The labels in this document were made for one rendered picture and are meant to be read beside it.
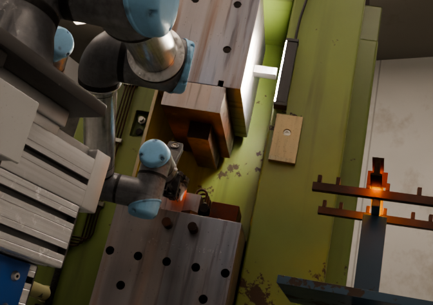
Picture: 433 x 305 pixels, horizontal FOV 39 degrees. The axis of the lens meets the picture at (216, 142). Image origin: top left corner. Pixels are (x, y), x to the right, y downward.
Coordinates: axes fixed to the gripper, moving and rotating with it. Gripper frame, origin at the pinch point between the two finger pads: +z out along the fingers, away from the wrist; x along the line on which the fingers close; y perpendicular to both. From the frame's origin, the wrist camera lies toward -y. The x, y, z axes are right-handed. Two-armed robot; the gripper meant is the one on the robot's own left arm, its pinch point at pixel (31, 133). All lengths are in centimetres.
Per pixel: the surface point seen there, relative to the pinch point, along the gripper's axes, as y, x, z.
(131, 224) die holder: -16.4, -35.3, 7.9
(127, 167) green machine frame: 15.2, -32.4, 16.7
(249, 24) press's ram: 48, -56, -33
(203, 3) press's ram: 57, -40, -29
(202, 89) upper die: 27, -47, -16
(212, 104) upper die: 22, -51, -15
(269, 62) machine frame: 80, -80, -3
